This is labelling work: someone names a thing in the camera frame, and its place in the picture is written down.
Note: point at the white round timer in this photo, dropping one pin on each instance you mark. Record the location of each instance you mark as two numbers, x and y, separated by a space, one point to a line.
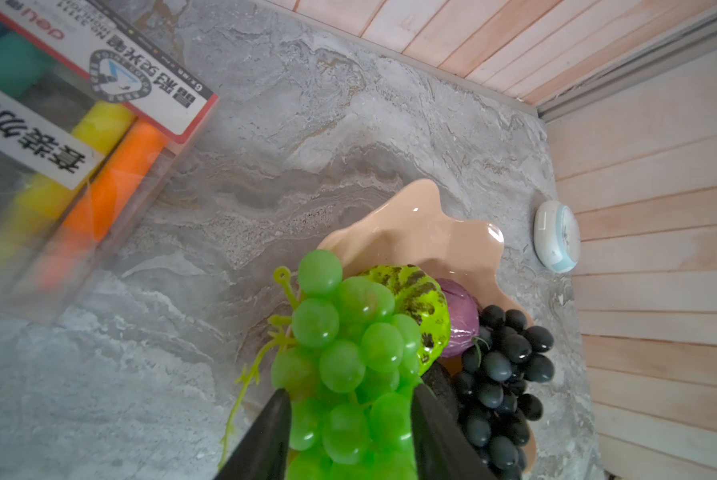
557 237

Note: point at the highlighter marker pack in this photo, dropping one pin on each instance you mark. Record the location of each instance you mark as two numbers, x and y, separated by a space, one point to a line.
93 115

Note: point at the purple fig fruit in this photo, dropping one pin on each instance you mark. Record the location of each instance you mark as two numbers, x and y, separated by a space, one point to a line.
464 314

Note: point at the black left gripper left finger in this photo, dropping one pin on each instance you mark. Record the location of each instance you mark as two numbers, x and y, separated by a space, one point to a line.
262 453

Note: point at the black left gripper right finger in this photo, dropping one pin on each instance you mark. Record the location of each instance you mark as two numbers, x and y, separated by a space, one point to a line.
441 450

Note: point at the pink scalloped fruit bowl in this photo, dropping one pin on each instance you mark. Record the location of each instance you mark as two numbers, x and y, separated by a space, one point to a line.
411 228

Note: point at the green striped melon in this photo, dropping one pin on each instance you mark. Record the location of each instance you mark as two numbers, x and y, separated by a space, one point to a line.
422 298

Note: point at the black grape bunch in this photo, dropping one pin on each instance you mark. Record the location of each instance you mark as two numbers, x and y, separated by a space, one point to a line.
495 408

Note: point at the green grape bunch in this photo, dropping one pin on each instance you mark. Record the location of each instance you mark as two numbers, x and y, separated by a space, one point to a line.
349 364

